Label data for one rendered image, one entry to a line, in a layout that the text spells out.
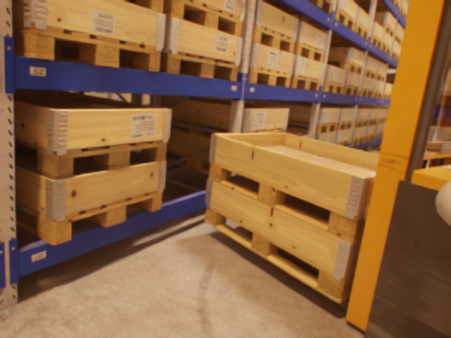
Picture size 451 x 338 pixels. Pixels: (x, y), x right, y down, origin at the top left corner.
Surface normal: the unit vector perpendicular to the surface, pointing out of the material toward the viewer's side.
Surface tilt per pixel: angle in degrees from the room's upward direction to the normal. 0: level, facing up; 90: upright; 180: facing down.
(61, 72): 90
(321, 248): 90
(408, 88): 90
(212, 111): 90
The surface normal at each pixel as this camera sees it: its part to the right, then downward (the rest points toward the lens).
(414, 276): -0.78, 0.05
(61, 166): 0.83, 0.21
